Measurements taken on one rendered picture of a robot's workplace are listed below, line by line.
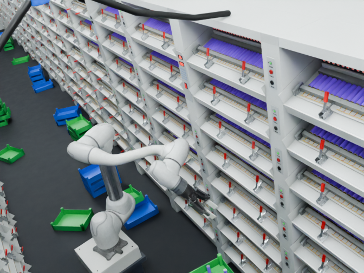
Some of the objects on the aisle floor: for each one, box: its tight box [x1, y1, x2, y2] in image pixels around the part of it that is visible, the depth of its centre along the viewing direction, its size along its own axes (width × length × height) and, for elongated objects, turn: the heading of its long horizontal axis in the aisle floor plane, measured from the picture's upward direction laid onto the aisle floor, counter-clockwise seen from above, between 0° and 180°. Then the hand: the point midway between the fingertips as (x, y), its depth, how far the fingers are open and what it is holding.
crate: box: [123, 184, 145, 205], centre depth 354 cm, size 30×20×8 cm
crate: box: [124, 194, 159, 230], centre depth 342 cm, size 30×20×8 cm
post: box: [167, 0, 231, 264], centre depth 244 cm, size 20×9×178 cm, turn 138°
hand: (211, 209), depth 222 cm, fingers open, 7 cm apart
